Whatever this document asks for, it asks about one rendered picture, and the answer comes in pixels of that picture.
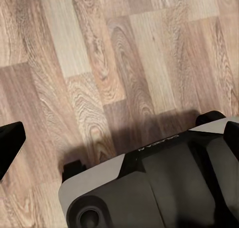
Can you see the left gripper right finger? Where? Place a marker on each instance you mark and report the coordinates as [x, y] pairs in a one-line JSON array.
[[231, 137]]

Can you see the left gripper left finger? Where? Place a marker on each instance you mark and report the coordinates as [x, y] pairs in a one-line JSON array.
[[12, 137]]

